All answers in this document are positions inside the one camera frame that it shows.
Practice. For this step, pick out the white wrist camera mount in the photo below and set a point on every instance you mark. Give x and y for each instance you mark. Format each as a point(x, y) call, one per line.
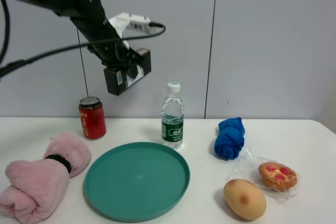
point(124, 21)

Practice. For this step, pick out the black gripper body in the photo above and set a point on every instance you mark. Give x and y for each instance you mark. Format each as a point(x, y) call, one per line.
point(112, 54)

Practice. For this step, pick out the red soda can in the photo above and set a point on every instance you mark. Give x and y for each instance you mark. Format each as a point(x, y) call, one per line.
point(92, 118)

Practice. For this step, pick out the blue rolled cloth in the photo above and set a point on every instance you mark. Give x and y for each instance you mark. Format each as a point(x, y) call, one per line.
point(230, 139)

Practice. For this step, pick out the clear water bottle green label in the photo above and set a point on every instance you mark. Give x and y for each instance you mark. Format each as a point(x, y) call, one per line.
point(172, 118)

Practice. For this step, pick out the wrapped cherry pastry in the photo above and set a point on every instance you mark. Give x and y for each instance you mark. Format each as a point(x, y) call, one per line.
point(273, 178)

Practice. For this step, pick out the beige egg-shaped bread bun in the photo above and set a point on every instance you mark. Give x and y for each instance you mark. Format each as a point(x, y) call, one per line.
point(245, 199)

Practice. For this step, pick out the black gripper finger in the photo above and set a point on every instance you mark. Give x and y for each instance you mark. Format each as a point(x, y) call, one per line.
point(129, 61)

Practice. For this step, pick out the teal round plastic plate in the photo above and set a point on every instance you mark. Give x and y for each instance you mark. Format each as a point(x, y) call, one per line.
point(137, 182)

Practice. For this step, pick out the brown rectangular carton box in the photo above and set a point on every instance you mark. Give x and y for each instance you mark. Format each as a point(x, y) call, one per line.
point(118, 81)

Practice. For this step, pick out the pink fluffy rolled towel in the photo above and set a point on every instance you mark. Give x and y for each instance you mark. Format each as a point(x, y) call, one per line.
point(38, 187)

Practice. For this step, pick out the black hair tie band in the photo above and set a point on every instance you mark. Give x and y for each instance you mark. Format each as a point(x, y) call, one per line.
point(61, 160)

